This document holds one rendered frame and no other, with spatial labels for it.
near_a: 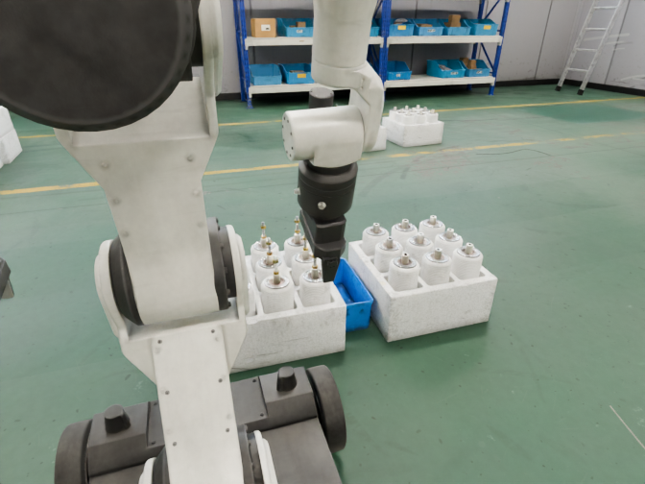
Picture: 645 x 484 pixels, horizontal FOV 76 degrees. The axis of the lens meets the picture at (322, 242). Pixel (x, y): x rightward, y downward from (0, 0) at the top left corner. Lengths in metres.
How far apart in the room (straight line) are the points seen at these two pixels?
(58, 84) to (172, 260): 0.35
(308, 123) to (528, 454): 0.98
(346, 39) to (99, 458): 0.85
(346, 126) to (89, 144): 0.30
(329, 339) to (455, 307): 0.44
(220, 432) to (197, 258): 0.28
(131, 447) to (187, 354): 0.35
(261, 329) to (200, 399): 0.59
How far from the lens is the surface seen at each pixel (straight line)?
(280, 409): 0.97
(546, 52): 8.53
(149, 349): 0.68
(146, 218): 0.53
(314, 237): 0.66
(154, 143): 0.49
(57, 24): 0.25
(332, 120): 0.56
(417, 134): 3.73
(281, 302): 1.23
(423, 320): 1.43
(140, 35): 0.24
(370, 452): 1.15
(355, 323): 1.43
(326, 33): 0.50
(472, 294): 1.48
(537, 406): 1.36
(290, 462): 0.92
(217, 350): 0.67
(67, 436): 1.05
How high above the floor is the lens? 0.93
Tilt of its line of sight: 28 degrees down
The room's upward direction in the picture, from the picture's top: straight up
